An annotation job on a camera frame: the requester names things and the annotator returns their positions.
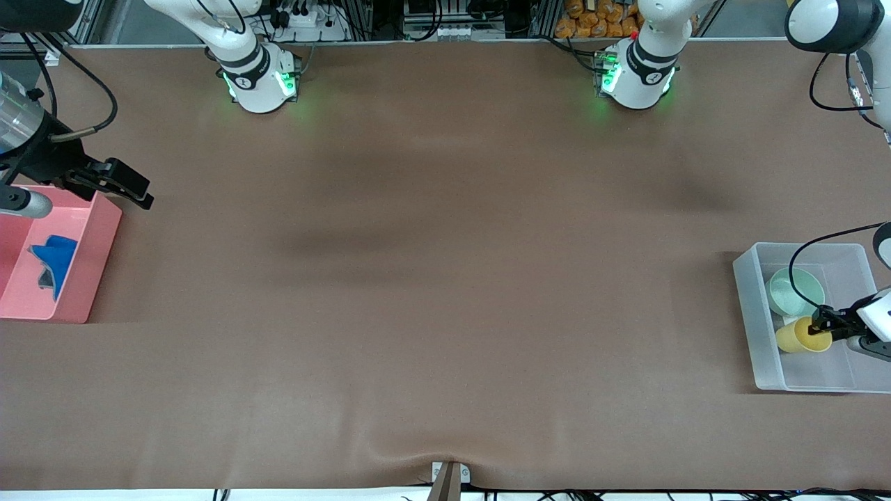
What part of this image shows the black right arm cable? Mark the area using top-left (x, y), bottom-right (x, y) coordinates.
top-left (21, 31), bottom-right (119, 143)

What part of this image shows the pink plastic bin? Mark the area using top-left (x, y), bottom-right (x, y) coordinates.
top-left (0, 184), bottom-right (123, 325)

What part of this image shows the orange snack packets pile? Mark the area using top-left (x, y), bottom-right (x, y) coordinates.
top-left (554, 0), bottom-right (645, 40)

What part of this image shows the yellow cup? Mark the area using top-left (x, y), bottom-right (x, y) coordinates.
top-left (775, 316), bottom-right (833, 354)

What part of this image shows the white power strip with plugs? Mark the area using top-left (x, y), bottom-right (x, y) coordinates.
top-left (268, 3), bottom-right (350, 44)

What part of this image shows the clear plastic bin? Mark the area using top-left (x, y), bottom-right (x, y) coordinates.
top-left (732, 241), bottom-right (891, 395)

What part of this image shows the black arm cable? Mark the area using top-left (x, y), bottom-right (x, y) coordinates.
top-left (21, 31), bottom-right (119, 143)
top-left (788, 49), bottom-right (888, 321)

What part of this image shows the blue cloth with grey edge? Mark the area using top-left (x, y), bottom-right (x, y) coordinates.
top-left (27, 234), bottom-right (79, 302)

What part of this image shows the light green bowl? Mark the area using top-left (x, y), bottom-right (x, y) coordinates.
top-left (767, 267), bottom-right (826, 319)

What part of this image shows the metal clamp bracket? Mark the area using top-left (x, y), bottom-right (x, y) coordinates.
top-left (431, 461), bottom-right (472, 485)

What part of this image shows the brown table mat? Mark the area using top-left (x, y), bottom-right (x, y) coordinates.
top-left (0, 38), bottom-right (891, 492)

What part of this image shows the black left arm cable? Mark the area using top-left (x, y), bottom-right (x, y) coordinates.
top-left (788, 49), bottom-right (888, 321)

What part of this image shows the brown camera mount post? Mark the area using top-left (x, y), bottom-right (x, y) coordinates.
top-left (426, 462), bottom-right (463, 501)

